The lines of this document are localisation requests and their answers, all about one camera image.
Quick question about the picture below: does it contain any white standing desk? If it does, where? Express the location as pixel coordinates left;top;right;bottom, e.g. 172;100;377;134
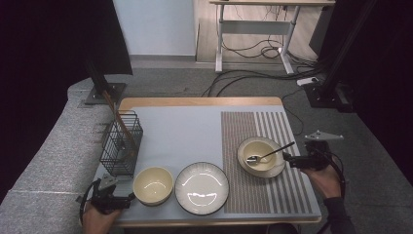
208;0;336;75

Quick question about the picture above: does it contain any black metal stand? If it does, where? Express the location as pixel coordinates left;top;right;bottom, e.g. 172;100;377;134
303;0;379;113
77;55;128;106

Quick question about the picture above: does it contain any white power strip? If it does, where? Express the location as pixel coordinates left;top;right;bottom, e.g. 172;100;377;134
296;76;319;87

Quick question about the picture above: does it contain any left hand-held gripper cable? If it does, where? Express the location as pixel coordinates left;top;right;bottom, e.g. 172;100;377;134
78;177;102;225

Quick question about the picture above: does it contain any person's left hand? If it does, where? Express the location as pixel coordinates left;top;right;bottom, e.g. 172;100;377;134
82;203;123;234

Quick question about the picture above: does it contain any brown wooden chopstick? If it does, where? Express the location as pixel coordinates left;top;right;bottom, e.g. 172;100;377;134
101;91;136;154
102;90;138;152

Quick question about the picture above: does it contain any black wire cutlery basket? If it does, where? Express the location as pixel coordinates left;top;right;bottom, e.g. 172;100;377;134
99;109;144;178

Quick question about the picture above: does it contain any light grey table mat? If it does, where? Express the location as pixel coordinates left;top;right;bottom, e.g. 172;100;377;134
92;104;322;225

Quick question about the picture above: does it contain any metal spoon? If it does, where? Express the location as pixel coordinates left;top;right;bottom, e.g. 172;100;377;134
245;140;296;166
116;137;129;161

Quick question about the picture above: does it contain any cream ceramic bowl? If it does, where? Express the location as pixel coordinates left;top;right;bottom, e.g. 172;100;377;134
131;166;174;207
242;139;279;173

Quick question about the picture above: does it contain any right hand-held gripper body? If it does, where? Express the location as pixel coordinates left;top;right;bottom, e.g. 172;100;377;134
303;130;345;173

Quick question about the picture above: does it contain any hand-held gripper cable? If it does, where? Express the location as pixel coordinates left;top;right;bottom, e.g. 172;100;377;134
316;147;347;234
78;177;102;225

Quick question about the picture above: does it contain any wooden table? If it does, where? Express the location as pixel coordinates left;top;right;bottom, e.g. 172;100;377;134
92;96;323;228

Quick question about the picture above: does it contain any right hand-held gripper cable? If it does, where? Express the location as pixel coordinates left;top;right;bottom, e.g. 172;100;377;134
316;147;347;234

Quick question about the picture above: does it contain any striped woven placemat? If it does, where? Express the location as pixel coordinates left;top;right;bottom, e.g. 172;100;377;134
220;111;315;215

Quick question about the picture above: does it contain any black coiled floor cable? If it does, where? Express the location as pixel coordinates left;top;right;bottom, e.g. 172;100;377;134
222;4;322;61

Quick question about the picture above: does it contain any black long floor cable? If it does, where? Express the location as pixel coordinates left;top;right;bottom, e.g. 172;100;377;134
200;61;325;98

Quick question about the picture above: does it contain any person's right hand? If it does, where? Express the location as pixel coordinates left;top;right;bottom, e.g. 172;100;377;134
300;164;344;200

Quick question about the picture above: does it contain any thin black floor cable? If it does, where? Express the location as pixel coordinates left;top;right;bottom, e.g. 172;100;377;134
282;88;305;137

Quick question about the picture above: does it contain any black curtain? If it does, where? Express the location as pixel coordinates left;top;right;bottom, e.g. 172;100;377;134
0;0;133;203
319;0;413;186

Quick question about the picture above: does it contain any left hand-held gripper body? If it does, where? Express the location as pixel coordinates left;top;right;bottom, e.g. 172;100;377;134
87;174;131;215

